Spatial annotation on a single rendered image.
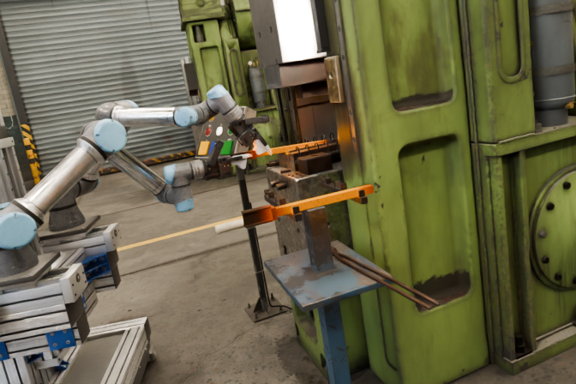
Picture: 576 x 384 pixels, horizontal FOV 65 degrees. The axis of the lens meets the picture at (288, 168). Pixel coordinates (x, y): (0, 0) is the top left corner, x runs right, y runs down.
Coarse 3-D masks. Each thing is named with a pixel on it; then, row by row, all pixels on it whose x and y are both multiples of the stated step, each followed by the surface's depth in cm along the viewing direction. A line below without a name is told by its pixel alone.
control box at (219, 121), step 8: (248, 112) 235; (208, 120) 253; (216, 120) 248; (224, 120) 243; (216, 128) 246; (224, 128) 241; (208, 136) 249; (216, 136) 244; (224, 136) 239; (232, 136) 234; (200, 144) 252; (240, 144) 231; (208, 152) 245; (232, 152) 230; (240, 152) 232
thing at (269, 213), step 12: (336, 192) 136; (348, 192) 135; (372, 192) 138; (288, 204) 132; (300, 204) 131; (312, 204) 132; (324, 204) 133; (252, 216) 128; (264, 216) 129; (276, 216) 128
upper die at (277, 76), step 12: (312, 60) 190; (264, 72) 203; (276, 72) 189; (288, 72) 187; (300, 72) 189; (312, 72) 191; (324, 72) 193; (276, 84) 192; (288, 84) 187; (300, 84) 189
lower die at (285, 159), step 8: (320, 144) 201; (328, 144) 202; (336, 144) 199; (288, 152) 197; (296, 152) 195; (304, 152) 194; (312, 152) 195; (320, 152) 196; (280, 160) 209; (288, 160) 199; (336, 160) 200; (288, 168) 201; (296, 168) 193
